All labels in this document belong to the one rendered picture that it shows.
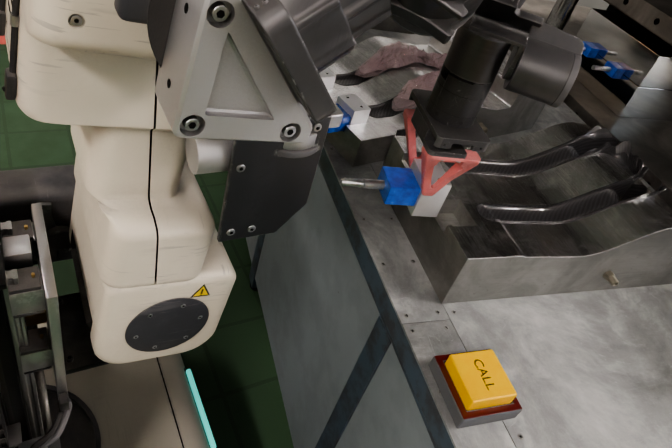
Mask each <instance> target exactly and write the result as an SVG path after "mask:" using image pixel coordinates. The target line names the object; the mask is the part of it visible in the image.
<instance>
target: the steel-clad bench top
mask: <svg viewBox="0 0 672 448"><path fill-rule="evenodd" d="M376 36H381V37H388V38H392V39H395V40H398V41H400V42H403V43H409V44H412V45H425V44H428V43H429V42H430V40H431V38H432V36H423V35H418V34H415V33H414V34H408V33H400V32H392V31H384V30H376V29H370V30H368V31H367V32H365V33H364V34H362V35H360V36H359V37H357V38H356V39H355V41H356V44H358V43H360V42H362V41H364V40H366V39H368V38H371V37H376ZM567 122H575V123H580V124H585V125H587V124H586V123H585V122H584V121H583V120H582V119H581V118H580V117H579V116H578V115H577V114H576V113H575V112H574V111H572V110H571V109H570V108H569V107H568V106H567V105H566V104H565V103H564V102H562V104H561V105H560V106H558V107H557V108H555V107H552V106H550V105H547V104H545V106H544V108H543V110H542V111H541V113H540V115H539V117H538V118H537V120H536V122H535V124H534V125H533V127H532V129H529V130H524V131H519V132H515V133H510V134H505V135H501V136H496V137H491V138H489V139H490V143H502V142H507V141H510V140H514V139H517V138H520V137H523V136H525V135H528V134H531V133H533V132H536V131H539V130H541V129H544V128H547V127H550V126H553V125H557V124H561V123H567ZM323 147H324V149H325V152H326V154H327V156H328V159H329V161H330V163H331V165H332V168H333V170H334V172H335V175H336V177H337V179H338V182H339V184H340V180H341V179H342V178H345V177H346V178H347V179H348V178H351V179H354V178H356V180H357V179H361V180H363V179H378V176H379V174H380V171H381V168H382V166H383V163H384V161H385V160H383V161H378V162H374V163H369V164H364V165H360V166H355V167H352V166H351V165H350V164H349V163H348V162H347V161H346V160H345V158H344V157H343V156H342V155H341V154H340V153H339V152H338V151H337V150H336V149H335V148H334V146H333V145H332V144H331V143H330V142H329V141H328V140H327V139H326V138H325V142H324V145H323ZM340 186H341V188H342V191H343V193H344V195H345V198H346V200H347V202H348V205H349V207H350V209H351V211H352V214H353V216H354V218H355V221H356V223H357V225H358V228H359V230H360V232H361V234H362V237H363V239H364V241H365V244H366V246H367V248H368V251H369V253H370V255H371V257H372V260H373V262H374V264H375V267H376V269H377V271H378V274H379V276H380V278H381V280H382V283H383V285H384V287H385V290H386V292H387V294H388V296H389V299H390V301H391V303H392V306H393V308H394V310H395V313H396V315H397V317H398V319H399V322H400V324H401V325H402V329H403V331H404V333H405V336H406V338H407V340H408V342H409V345H410V347H411V349H412V352H413V354H414V356H415V359H416V361H417V363H418V365H419V368H420V370H421V372H422V375H423V377H424V379H425V382H426V384H427V386H428V388H429V391H430V393H431V395H432V398H433V400H434V402H435V405H436V407H437V409H438V411H439V414H440V416H441V418H442V421H443V423H444V425H445V428H446V430H447V432H448V434H449V437H450V439H451V441H452V444H453V446H454V448H672V284H665V285H653V286H642V287H630V288H618V289H607V290H595V291H584V292H572V293H560V294H549V295H537V296H525V297H514V298H502V299H491V300H479V301H467V302H456V303H444V304H441V302H440V300H439V298H438V296H437V294H436V292H435V290H434V288H433V286H432V284H431V282H430V281H429V279H428V277H427V275H426V273H425V271H424V269H423V267H422V265H421V263H420V261H419V259H418V257H417V255H416V253H415V251H414V249H413V247H412V245H411V244H410V242H409V240H408V238H407V236H406V234H405V232H404V230H403V228H402V226H401V224H400V222H399V220H398V218H397V216H396V214H395V212H394V210H393V208H392V207H391V205H390V204H384V202H383V199H382V196H381V194H380V191H379V189H367V188H363V187H362V186H361V187H360V188H359V187H357V186H356V187H353V186H351V187H349V186H345V187H344V186H342V185H341V184H340ZM486 349H491V350H493V351H494V353H495V355H496V357H497V359H498V360H499V362H500V364H501V366H502V368H503V369H504V371H505V373H506V375H507V377H508V378H509V380H510V382H511V384H512V386H513V387H514V389H515V391H516V393H517V396H516V398H517V400H518V401H519V403H520V405H521V407H522V411H521V412H520V413H519V414H518V415H517V416H516V417H515V418H512V419H507V420H501V421H496V422H491V423H485V424H480V425H475V426H469V427H464V428H459V429H457V428H456V426H455V424H454V421H453V419H452V417H451V415H450V413H449V410H448V408H447V406H446V404H445V401H444V399H443V397H442V395H441V393H440V390H439V388H438V386H437V384H436V381H435V379H434V377H433V375H432V372H431V370H430V368H429V363H430V362H431V360H432V359H433V357H434V356H439V355H447V354H455V353H463V352H470V351H478V350H486Z"/></svg>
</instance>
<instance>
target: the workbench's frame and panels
mask: <svg viewBox="0 0 672 448"><path fill-rule="evenodd" d="M246 241H247V246H248V250H249V254H250V259H251V263H252V265H251V270H250V274H249V278H250V288H251V289H252V290H254V291H258V294H259V298H260V302H261V307H262V311H263V315H264V320H265V324H266V329H267V333H268V337H269V342H270V346H271V350H272V355H273V359H274V363H275V368H276V372H277V377H278V381H279V385H280V390H281V394H282V398H283V403H284V407H285V411H286V416H287V420H288V425H289V429H290V433H291V438H292V442H293V446H294V448H454V446H453V444H452V441H451V439H450V437H449V434H448V432H447V430H446V428H445V425H444V423H443V421H442V418H441V416H440V414H439V411H438V409H437V407H436V405H435V402H434V400H433V398H432V395H431V393H430V391H429V388H428V386H427V384H426V382H425V379H424V377H423V375H422V372H421V370H420V368H419V365H418V363H417V361H416V359H415V356H414V354H413V352H412V349H411V347H410V345H409V342H408V340H407V338H406V336H405V333H404V331H403V329H402V325H401V324H400V322H399V319H398V317H397V315H396V313H395V310H394V308H393V306H392V303H391V301H390V299H389V296H388V294H387V292H386V290H385V287H384V285H383V283H382V280H381V278H380V276H379V274H378V271H377V269H376V267H375V264H374V262H373V260H372V257H371V255H370V253H369V251H368V248H367V246H366V244H365V241H364V239H363V237H362V234H361V232H360V230H359V228H358V225H357V223H356V221H355V218H354V216H353V214H352V211H351V209H350V207H349V205H348V202H347V200H346V198H345V195H344V193H343V191H342V188H341V186H340V184H339V182H338V179H337V177H336V175H335V172H334V170H333V168H332V165H331V163H330V161H329V159H328V156H327V154H326V152H325V149H324V147H323V149H322V152H321V156H320V159H319V162H318V166H317V169H316V173H315V176H314V180H313V183H312V186H311V190H310V193H309V197H308V200H307V203H306V204H305V205H304V206H303V207H302V208H301V209H300V210H299V211H298V212H297V213H296V214H294V215H293V216H292V217H291V218H290V219H289V220H288V221H287V222H286V223H285V224H283V225H282V226H281V227H280V228H279V229H278V230H277V231H276V232H274V233H269V234H263V235H257V236H251V237H246Z"/></svg>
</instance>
